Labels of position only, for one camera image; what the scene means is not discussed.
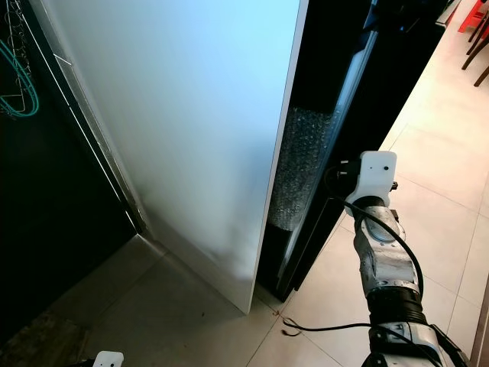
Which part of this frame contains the green wire hanger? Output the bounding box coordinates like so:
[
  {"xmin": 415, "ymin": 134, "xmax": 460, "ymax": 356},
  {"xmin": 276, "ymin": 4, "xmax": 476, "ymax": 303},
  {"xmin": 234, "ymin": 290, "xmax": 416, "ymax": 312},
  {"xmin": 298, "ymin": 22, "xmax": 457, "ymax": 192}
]
[{"xmin": 0, "ymin": 38, "xmax": 40, "ymax": 119}]

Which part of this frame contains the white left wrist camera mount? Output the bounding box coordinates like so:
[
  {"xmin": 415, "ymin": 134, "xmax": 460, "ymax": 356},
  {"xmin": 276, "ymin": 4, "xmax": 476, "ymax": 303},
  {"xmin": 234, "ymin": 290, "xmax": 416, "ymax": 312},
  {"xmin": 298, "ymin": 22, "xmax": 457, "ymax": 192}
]
[{"xmin": 96, "ymin": 351, "xmax": 125, "ymax": 367}]

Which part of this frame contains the white fridge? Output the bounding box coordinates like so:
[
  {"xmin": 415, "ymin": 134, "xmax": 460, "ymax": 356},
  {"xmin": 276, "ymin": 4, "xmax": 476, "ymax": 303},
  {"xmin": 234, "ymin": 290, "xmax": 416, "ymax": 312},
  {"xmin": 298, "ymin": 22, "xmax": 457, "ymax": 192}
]
[{"xmin": 38, "ymin": 0, "xmax": 308, "ymax": 314}]

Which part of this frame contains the red plastic stool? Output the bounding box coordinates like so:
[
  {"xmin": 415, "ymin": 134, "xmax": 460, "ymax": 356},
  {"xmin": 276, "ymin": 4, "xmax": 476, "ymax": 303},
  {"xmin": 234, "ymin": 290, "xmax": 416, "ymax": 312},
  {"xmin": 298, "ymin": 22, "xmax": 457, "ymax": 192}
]
[{"xmin": 458, "ymin": 0, "xmax": 489, "ymax": 31}]

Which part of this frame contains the black fridge door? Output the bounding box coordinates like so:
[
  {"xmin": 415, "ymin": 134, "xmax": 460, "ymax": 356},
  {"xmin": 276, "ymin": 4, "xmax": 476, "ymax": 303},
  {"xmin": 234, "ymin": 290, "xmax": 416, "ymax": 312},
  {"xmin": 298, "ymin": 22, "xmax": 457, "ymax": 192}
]
[{"xmin": 258, "ymin": 0, "xmax": 455, "ymax": 303}]

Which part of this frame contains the dark textured floor mat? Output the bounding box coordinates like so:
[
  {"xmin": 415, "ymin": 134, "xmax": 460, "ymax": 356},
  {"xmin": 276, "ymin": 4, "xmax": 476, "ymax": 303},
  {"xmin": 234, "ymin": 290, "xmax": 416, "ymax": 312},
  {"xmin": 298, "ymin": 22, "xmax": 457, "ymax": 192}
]
[{"xmin": 0, "ymin": 310, "xmax": 81, "ymax": 367}]

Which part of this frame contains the dark wooden dining chair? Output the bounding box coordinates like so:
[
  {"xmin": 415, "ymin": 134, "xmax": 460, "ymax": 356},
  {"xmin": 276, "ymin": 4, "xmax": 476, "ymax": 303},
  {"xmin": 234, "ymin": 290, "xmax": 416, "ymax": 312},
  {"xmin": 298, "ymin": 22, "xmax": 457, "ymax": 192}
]
[{"xmin": 462, "ymin": 23, "xmax": 489, "ymax": 89}]

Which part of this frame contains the clear bubble wrap sheet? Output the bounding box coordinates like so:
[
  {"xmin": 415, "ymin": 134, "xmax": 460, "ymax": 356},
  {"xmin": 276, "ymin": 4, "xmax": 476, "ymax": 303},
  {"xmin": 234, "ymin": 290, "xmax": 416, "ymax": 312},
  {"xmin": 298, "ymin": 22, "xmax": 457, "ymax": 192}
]
[{"xmin": 271, "ymin": 107, "xmax": 337, "ymax": 230}]

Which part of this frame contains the thin black cable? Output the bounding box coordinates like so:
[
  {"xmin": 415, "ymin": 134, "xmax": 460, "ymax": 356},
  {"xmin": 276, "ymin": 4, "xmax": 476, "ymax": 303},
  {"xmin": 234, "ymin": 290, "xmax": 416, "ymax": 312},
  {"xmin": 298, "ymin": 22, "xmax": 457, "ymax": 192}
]
[{"xmin": 281, "ymin": 317, "xmax": 375, "ymax": 337}]

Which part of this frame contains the metal clip drying rack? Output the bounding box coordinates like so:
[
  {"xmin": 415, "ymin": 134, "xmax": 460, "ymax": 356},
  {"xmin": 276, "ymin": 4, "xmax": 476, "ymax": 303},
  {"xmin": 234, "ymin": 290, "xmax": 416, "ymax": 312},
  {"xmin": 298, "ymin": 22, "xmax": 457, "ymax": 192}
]
[{"xmin": 0, "ymin": 0, "xmax": 39, "ymax": 115}]

